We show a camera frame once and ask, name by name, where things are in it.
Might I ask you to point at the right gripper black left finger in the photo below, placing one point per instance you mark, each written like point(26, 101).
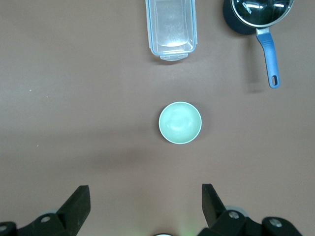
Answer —
point(71, 211)

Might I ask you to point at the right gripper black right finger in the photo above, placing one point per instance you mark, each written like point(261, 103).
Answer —
point(216, 214)

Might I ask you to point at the light green bowl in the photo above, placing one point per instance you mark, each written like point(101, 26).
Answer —
point(180, 123)

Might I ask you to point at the brown table cover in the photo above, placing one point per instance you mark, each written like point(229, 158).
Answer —
point(73, 98)

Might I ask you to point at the clear plastic food container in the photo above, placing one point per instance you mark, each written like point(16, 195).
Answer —
point(172, 27)

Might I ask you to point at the glass saucepan lid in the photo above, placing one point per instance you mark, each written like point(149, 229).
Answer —
point(261, 12)

